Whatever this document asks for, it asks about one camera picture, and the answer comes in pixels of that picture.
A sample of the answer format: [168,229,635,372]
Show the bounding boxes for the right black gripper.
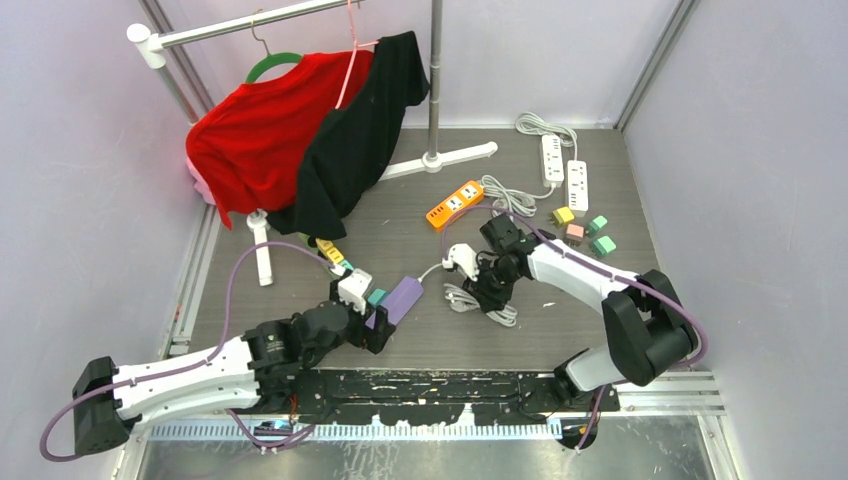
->
[463,257,522,313]

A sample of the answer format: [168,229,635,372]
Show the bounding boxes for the purple power strip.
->
[365,262,519,331]

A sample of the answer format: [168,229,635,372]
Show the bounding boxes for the orange power strip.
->
[425,174,539,233]

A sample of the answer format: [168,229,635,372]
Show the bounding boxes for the pink plug adapter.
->
[563,223,586,247]

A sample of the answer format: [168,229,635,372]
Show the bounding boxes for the green plug adapter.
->
[585,215,608,238]
[589,236,617,258]

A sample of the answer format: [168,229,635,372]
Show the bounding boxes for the long white power strip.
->
[513,111,591,219]

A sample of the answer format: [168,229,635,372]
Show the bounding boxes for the short white power strip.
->
[530,134,565,200]

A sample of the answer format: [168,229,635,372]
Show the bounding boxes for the dark green power strip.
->
[298,233,321,252]

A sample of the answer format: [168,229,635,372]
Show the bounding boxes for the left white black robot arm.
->
[72,301,404,456]

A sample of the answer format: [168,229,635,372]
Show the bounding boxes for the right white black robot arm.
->
[463,214,701,411]

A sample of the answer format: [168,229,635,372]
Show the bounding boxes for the black t-shirt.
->
[267,31,430,240]

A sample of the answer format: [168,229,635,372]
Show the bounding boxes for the red t-shirt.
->
[185,51,374,228]

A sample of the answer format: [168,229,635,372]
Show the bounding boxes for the green clothes hanger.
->
[244,21,303,84]

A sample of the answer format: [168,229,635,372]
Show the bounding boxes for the pink clothes hanger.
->
[334,0,379,110]

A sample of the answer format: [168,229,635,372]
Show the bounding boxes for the white metal clothes rack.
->
[125,0,499,287]

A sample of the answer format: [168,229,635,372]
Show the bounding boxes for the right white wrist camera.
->
[441,243,479,281]

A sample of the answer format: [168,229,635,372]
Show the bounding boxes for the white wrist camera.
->
[337,268,373,315]
[441,243,479,281]

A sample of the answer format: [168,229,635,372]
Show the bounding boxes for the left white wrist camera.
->
[337,268,373,315]

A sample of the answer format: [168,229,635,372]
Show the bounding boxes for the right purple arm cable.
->
[439,203,710,452]

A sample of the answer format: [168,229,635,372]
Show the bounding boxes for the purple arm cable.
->
[439,203,710,452]
[38,241,348,464]

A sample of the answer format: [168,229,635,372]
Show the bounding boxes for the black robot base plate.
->
[237,369,621,448]

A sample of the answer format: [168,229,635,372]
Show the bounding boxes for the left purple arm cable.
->
[38,241,348,464]

